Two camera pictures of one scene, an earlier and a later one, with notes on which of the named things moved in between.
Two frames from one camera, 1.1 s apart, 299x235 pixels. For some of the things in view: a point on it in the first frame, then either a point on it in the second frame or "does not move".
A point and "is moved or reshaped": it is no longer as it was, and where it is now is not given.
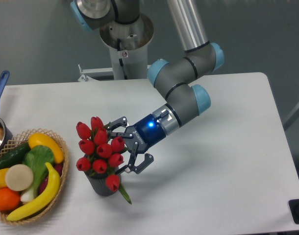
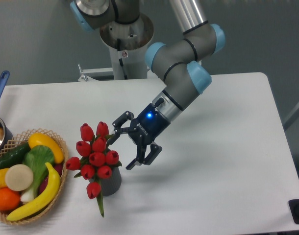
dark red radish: [59, 168] does not move
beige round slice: [19, 177] does not move
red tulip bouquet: [101, 152] is moved or reshaped
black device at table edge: [298, 209] does not move
